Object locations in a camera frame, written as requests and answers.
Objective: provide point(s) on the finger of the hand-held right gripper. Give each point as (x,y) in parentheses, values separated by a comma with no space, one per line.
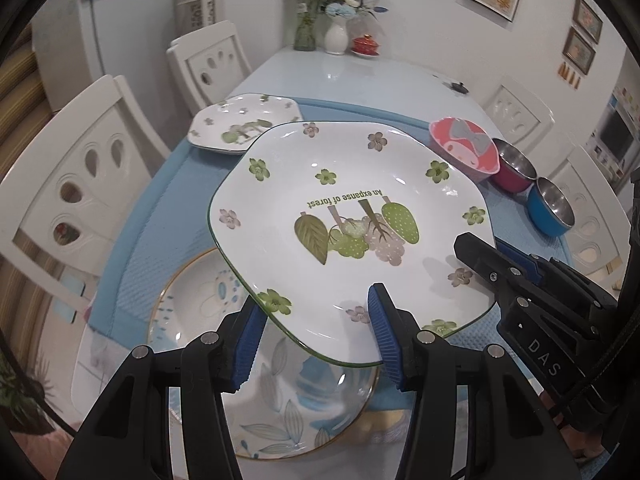
(522,262)
(475,257)

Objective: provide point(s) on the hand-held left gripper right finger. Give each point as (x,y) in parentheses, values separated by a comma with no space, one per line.
(387,340)

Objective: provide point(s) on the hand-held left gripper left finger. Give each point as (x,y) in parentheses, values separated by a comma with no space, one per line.
(247,347)

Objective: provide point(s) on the blue steel bowl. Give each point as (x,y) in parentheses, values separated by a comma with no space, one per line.
(550,200)

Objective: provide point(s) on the pink cartoon bowl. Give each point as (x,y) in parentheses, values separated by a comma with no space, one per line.
(465,145)

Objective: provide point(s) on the large white floral plate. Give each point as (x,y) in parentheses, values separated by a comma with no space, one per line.
(350,185)

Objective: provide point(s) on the round blue leaf plate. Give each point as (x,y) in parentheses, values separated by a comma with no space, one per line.
(300,410)

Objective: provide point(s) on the white dining chair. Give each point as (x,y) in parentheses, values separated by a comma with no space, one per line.
(200,55)
(590,195)
(520,105)
(50,150)

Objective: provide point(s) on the red steel bowl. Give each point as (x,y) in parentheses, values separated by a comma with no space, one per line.
(510,165)

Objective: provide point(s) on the blue table mat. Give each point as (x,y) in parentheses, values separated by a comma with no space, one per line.
(165,220)

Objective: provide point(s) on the television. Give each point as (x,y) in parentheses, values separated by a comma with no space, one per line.
(615,132)

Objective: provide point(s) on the small black lid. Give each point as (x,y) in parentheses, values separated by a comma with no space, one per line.
(457,86)

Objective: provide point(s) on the small framed picture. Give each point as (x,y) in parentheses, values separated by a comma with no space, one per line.
(579,50)
(587,17)

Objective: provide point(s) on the small white floral plate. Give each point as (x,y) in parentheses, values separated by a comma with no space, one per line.
(225,120)

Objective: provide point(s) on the potted green plant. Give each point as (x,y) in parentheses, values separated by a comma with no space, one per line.
(20,395)

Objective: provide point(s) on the red lidded cup on saucer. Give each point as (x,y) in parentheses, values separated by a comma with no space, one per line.
(366,44)

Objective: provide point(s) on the white vase with blue flowers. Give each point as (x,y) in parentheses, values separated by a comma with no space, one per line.
(336,35)

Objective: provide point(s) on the glass vase with wildflowers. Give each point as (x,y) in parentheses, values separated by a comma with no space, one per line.
(305,30)

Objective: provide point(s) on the white refrigerator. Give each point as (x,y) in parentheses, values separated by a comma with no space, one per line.
(75,35)

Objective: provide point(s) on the striped cloth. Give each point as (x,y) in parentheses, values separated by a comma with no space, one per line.
(20,65)

